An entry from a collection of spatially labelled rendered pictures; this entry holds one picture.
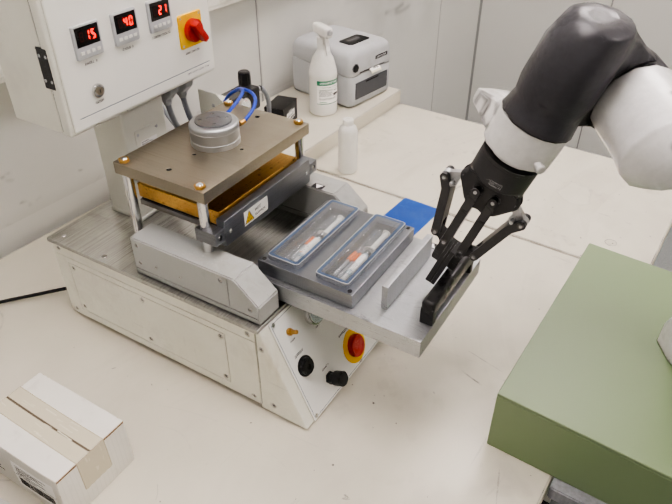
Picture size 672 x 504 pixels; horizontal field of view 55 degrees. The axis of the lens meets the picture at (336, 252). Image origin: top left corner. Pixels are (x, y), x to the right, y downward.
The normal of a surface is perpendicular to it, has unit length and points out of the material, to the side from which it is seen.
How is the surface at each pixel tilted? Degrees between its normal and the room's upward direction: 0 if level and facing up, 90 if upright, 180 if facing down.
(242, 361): 90
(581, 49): 84
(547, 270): 0
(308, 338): 65
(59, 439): 1
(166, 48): 90
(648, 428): 3
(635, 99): 38
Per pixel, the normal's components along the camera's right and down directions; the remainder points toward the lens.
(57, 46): 0.85, 0.31
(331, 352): 0.77, -0.07
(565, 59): -0.62, 0.33
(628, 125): -0.85, -0.24
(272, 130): 0.00, -0.81
